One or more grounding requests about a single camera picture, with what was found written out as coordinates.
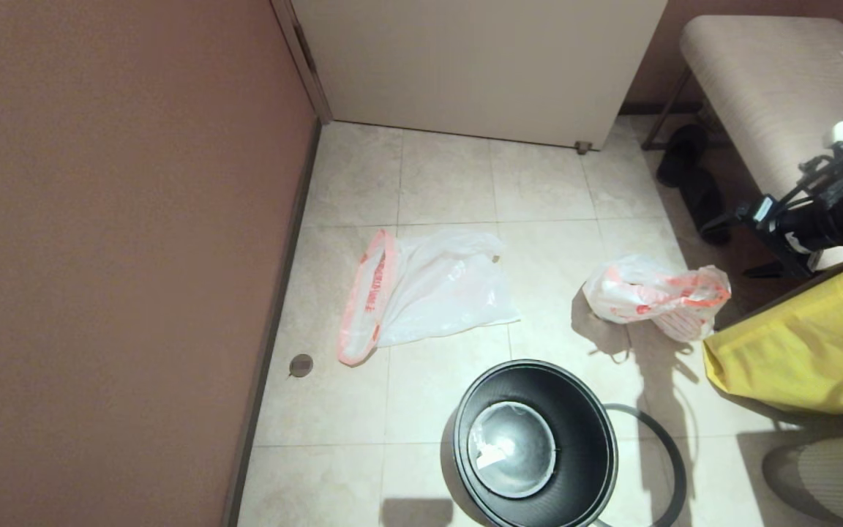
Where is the white red plastic bag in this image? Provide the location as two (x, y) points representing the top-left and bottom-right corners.
(582, 254), (732, 343)

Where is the grey bin retaining ring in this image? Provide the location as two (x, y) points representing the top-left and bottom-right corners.
(601, 403), (688, 527)

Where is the black round trash bin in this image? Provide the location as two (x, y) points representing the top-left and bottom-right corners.
(440, 359), (620, 527)

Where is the yellow fabric bag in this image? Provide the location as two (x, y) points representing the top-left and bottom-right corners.
(702, 263), (843, 416)

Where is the white red plastic bin liner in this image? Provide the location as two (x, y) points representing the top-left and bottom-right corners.
(337, 229), (521, 368)

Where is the black slipper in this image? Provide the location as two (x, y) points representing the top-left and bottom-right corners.
(678, 170), (731, 246)
(656, 124), (708, 190)

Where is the beige wood-grain table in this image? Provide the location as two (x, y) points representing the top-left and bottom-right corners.
(678, 17), (843, 273)

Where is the thin metal table leg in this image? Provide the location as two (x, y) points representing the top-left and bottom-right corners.
(641, 70), (693, 153)

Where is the grey ribbed stool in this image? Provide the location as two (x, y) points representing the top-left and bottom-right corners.
(761, 432), (843, 527)

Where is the white door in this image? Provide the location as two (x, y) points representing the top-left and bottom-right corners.
(290, 0), (667, 152)

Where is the dark door hinge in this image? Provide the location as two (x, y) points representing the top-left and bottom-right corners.
(296, 26), (318, 75)

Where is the black labelled arm cable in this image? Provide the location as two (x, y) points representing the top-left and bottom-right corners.
(735, 135), (843, 290)

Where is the beige door frame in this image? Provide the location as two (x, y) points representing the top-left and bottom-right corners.
(269, 0), (334, 125)

